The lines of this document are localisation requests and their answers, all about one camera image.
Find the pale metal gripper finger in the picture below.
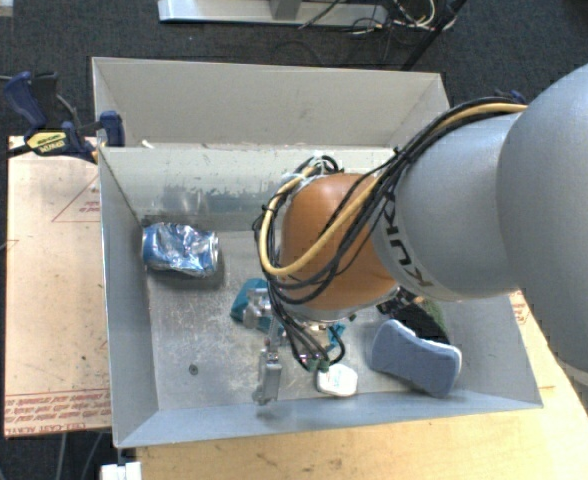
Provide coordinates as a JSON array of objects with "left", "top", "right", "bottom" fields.
[
  {"left": 268, "top": 351, "right": 283, "bottom": 402},
  {"left": 251, "top": 349, "right": 272, "bottom": 407}
]

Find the teal plastic object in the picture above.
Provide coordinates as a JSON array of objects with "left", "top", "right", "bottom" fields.
[{"left": 229, "top": 277, "right": 348, "bottom": 350}]

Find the grey metal bin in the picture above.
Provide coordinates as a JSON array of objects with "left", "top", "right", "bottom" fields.
[{"left": 91, "top": 56, "right": 544, "bottom": 450}]

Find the crushed blue and silver can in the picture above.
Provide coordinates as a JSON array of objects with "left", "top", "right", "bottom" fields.
[{"left": 141, "top": 221, "right": 222, "bottom": 279}]

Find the blue-grey sponge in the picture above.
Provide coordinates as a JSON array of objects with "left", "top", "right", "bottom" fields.
[{"left": 365, "top": 318, "right": 463, "bottom": 400}]

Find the black flat object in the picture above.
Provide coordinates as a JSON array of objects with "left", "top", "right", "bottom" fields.
[{"left": 375, "top": 292, "right": 450, "bottom": 345}]

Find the dark green cloth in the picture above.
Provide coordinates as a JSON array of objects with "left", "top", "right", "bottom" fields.
[{"left": 422, "top": 297, "right": 449, "bottom": 337}]

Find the brown cardboard board, red print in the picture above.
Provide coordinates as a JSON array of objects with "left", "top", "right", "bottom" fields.
[{"left": 3, "top": 135, "right": 558, "bottom": 440}]

